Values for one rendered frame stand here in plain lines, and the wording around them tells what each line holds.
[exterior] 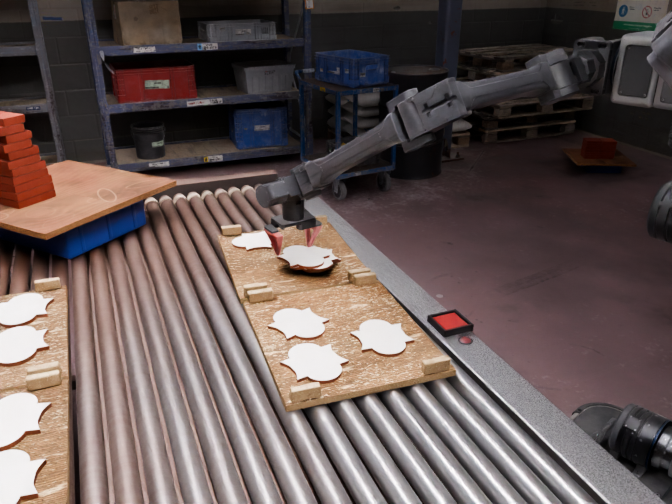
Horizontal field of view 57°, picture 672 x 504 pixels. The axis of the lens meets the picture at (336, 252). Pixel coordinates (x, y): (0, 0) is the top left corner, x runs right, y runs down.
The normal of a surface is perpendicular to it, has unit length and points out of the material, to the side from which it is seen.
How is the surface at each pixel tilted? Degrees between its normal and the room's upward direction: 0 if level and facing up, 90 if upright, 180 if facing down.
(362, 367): 0
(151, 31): 85
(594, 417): 0
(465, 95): 58
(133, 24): 86
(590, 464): 0
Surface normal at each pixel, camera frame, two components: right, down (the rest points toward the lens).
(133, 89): 0.40, 0.39
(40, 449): 0.00, -0.91
